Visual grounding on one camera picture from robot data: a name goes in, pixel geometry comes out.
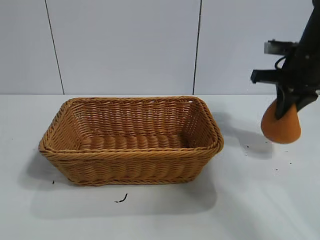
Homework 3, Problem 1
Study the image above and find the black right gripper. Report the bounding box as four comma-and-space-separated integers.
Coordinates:
250, 47, 320, 119

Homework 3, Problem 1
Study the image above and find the lumpy orange fruit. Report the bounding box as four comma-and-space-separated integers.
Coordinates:
260, 98, 302, 144

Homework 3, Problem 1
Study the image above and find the brown woven wicker basket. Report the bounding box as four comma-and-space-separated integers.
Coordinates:
37, 94, 225, 186

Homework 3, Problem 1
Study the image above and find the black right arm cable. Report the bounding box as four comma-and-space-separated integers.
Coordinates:
274, 55, 291, 71

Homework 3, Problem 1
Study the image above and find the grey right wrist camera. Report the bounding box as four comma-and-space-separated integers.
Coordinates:
264, 39, 300, 55

